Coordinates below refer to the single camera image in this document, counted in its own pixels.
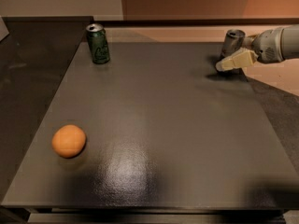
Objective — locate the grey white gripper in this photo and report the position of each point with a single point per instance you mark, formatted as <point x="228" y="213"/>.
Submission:
<point x="267" y="47"/>

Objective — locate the silver blue redbull can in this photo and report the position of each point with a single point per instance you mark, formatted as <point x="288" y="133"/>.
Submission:
<point x="232" y="43"/>

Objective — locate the green soda can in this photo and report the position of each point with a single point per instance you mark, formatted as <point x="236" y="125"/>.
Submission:
<point x="97" y="41"/>

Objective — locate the orange fruit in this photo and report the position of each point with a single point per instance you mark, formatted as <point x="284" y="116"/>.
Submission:
<point x="68" y="141"/>

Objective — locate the white paper sheet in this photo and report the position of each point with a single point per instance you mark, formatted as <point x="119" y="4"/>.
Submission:
<point x="4" y="32"/>

